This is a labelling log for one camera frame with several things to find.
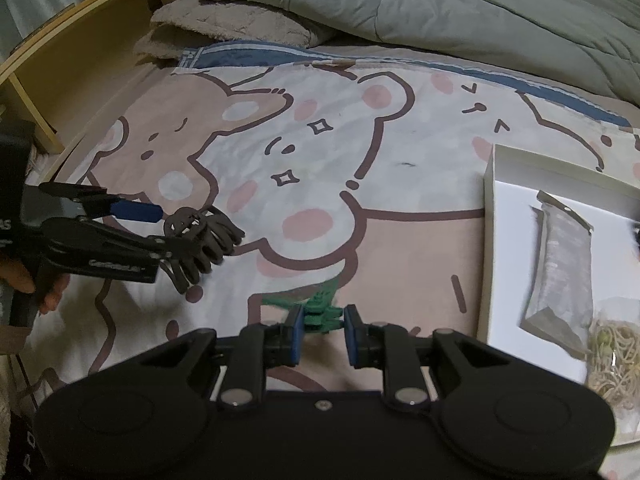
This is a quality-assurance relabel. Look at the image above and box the bear printed blanket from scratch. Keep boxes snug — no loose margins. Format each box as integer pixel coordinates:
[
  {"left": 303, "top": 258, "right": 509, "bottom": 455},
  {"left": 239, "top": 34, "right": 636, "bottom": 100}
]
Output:
[{"left": 30, "top": 42, "right": 640, "bottom": 411}]

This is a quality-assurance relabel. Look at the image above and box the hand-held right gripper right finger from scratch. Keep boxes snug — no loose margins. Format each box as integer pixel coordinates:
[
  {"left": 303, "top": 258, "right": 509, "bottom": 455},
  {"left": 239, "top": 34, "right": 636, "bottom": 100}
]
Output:
[{"left": 344, "top": 304, "right": 497, "bottom": 409}]

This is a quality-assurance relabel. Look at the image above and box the beige fuzzy blanket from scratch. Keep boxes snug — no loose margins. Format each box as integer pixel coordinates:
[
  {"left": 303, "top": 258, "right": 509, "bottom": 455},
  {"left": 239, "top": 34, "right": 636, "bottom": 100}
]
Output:
[{"left": 135, "top": 0, "right": 341, "bottom": 63}]

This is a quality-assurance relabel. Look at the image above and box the grey striped curtain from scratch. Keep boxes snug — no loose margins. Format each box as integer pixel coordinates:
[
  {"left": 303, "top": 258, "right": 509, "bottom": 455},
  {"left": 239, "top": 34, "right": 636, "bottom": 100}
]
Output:
[{"left": 0, "top": 0, "right": 78, "bottom": 58}]

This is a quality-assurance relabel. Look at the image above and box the grey-green duvet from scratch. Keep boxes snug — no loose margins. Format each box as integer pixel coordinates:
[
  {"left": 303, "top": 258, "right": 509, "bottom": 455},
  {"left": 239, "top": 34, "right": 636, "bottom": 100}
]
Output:
[{"left": 200, "top": 0, "right": 640, "bottom": 103}]

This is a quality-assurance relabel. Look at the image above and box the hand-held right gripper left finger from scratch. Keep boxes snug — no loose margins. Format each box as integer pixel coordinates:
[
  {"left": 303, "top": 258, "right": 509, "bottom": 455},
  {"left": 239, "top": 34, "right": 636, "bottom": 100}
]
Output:
[{"left": 165, "top": 307, "right": 307, "bottom": 413}]

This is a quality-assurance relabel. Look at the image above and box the green plastic clip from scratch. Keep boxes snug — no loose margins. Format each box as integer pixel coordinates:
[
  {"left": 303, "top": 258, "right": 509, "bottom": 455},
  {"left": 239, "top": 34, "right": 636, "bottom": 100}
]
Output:
[{"left": 300, "top": 280, "right": 347, "bottom": 335}]

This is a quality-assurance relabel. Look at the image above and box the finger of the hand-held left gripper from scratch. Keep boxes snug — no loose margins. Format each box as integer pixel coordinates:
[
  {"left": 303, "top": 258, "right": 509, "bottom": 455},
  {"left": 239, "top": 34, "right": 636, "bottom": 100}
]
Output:
[
  {"left": 39, "top": 182, "right": 164, "bottom": 224},
  {"left": 41, "top": 216, "right": 173, "bottom": 285}
]

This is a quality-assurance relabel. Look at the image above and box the clear bag of rubber bands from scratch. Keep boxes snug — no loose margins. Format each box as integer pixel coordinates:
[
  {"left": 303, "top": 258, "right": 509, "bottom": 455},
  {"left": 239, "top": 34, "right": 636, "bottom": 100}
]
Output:
[{"left": 584, "top": 299, "right": 640, "bottom": 413}]

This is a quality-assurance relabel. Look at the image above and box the person's left hand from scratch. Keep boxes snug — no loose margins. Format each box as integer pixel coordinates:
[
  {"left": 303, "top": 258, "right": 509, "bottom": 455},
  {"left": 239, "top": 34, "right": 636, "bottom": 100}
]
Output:
[{"left": 0, "top": 254, "right": 70, "bottom": 315}]

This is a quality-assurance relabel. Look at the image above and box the grey foil packet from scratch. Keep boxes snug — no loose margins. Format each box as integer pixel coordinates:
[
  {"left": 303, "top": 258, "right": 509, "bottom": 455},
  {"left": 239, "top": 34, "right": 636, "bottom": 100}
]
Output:
[{"left": 520, "top": 190, "right": 596, "bottom": 356}]

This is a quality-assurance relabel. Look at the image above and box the wooden headboard shelf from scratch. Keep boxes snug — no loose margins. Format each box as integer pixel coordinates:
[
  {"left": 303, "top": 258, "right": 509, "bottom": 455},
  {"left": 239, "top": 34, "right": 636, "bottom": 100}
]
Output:
[{"left": 0, "top": 0, "right": 211, "bottom": 156}]

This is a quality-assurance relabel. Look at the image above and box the white cardboard box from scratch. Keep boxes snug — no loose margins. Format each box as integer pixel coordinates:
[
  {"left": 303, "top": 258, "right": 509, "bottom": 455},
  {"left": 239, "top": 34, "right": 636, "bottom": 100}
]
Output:
[{"left": 476, "top": 143, "right": 640, "bottom": 448}]

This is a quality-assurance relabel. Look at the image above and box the dark hair claw clip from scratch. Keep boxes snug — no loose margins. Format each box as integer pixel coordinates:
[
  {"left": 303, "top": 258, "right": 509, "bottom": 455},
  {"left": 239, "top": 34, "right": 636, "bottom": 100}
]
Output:
[{"left": 162, "top": 206, "right": 246, "bottom": 295}]

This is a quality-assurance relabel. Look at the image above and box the beige bed sheet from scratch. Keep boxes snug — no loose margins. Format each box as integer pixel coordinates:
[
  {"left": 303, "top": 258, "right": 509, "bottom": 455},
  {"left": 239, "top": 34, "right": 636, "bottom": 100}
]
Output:
[{"left": 25, "top": 42, "right": 640, "bottom": 181}]

